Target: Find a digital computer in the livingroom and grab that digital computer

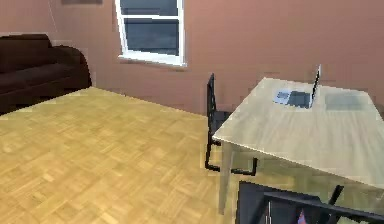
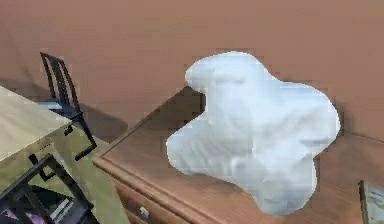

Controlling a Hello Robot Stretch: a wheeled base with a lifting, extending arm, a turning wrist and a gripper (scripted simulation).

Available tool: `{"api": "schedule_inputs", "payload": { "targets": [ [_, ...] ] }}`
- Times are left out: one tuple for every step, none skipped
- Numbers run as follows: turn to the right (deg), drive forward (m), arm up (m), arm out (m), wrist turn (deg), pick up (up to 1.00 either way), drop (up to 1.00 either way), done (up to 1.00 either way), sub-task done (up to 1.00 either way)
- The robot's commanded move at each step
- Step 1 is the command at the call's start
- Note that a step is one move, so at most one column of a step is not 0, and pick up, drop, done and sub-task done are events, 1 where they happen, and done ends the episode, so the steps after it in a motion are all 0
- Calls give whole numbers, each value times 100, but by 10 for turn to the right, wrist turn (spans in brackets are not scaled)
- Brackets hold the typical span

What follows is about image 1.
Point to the dark framed wall picture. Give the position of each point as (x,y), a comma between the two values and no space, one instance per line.
(81,1)

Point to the dark brown sofa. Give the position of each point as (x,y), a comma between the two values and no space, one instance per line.
(30,73)

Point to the silver open laptop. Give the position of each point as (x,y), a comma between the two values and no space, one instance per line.
(296,98)

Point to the black metal chair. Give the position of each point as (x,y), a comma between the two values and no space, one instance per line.
(215,120)
(283,206)

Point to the white framed window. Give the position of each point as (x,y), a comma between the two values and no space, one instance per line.
(151,31)

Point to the pale wooden table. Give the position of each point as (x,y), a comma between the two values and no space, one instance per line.
(300,133)

